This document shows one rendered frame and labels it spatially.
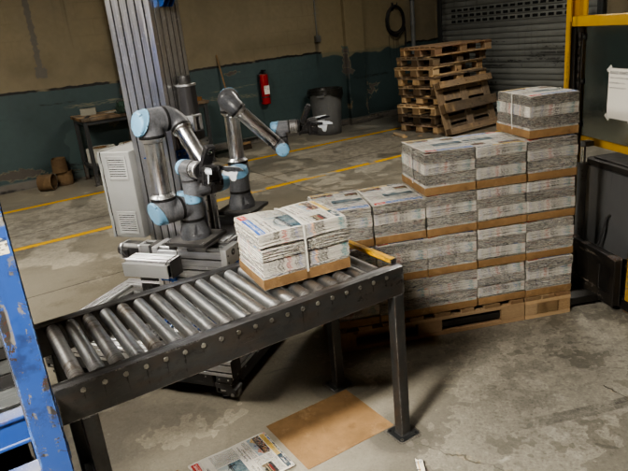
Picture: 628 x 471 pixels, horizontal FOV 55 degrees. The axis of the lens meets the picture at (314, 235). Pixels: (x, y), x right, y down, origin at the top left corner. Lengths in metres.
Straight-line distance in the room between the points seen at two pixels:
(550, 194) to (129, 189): 2.27
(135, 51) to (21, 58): 6.07
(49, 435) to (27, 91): 7.65
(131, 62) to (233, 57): 6.94
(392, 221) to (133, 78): 1.50
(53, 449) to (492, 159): 2.48
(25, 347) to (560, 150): 2.78
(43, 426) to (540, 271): 2.77
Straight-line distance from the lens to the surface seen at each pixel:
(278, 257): 2.28
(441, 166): 3.23
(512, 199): 3.46
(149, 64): 3.10
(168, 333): 2.14
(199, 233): 2.97
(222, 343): 2.09
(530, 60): 10.99
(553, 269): 3.73
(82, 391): 1.99
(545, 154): 3.48
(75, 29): 9.30
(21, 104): 9.16
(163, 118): 2.81
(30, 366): 1.70
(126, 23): 3.16
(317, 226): 2.31
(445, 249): 3.36
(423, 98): 9.70
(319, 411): 3.00
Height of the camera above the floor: 1.73
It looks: 19 degrees down
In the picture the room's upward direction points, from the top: 6 degrees counter-clockwise
